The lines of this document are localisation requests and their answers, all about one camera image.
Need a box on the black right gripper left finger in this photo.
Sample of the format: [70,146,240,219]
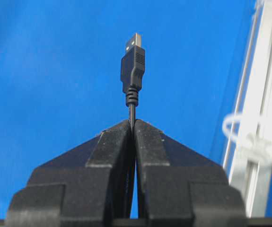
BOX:
[5,120,132,227]

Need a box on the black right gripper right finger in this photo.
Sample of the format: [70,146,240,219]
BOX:
[134,120,246,227]

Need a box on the black USB cable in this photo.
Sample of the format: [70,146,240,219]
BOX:
[120,33,146,219]

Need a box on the white zip tie loop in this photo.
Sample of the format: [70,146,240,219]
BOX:
[222,113,272,163]

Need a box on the blue cloth mat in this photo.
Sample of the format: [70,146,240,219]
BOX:
[0,0,255,219]

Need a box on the aluminium extrusion frame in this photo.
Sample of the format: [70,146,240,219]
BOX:
[222,0,272,218]

